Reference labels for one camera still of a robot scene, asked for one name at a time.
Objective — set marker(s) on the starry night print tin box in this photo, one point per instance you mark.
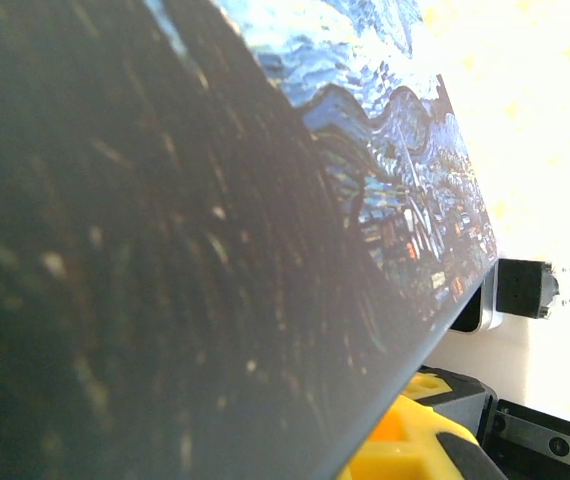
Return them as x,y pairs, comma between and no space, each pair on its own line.
165,250

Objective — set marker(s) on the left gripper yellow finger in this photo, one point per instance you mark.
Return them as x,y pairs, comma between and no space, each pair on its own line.
415,440

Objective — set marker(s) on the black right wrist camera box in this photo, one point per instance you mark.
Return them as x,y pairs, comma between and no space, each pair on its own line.
540,440

